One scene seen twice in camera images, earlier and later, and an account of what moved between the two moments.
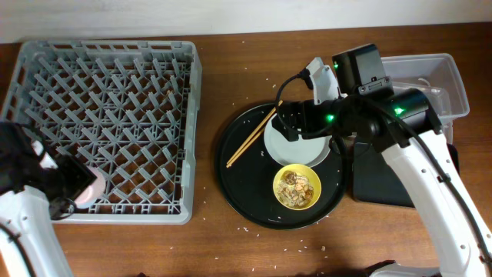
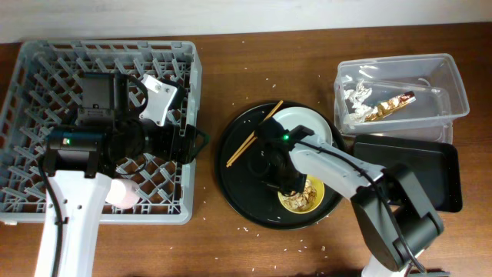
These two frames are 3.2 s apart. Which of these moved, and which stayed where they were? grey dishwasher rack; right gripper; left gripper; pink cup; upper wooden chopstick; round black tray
Moved: pink cup; left gripper; right gripper
Stayed: round black tray; upper wooden chopstick; grey dishwasher rack
